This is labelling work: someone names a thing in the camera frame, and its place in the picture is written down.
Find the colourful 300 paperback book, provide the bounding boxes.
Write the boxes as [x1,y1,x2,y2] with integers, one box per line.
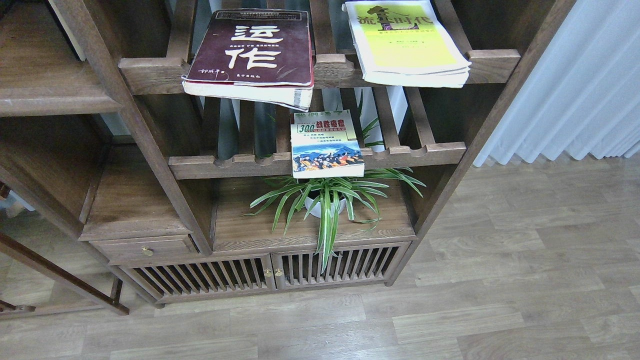
[290,110,365,179]

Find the green spider plant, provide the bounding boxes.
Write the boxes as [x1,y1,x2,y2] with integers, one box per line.
[250,166,424,271]

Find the white plant pot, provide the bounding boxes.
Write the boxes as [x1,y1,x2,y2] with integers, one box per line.
[304,190,346,218]

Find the maroon book white characters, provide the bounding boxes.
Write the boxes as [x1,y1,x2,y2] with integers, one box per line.
[182,8,314,112]

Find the yellow-green cover book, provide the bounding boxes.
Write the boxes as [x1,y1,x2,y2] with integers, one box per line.
[342,0,471,88]

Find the dark wooden bookshelf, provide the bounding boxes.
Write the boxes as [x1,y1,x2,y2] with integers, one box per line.
[1,0,575,308]

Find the white pleated curtain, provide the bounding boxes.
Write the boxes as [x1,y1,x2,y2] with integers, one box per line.
[473,0,640,167]

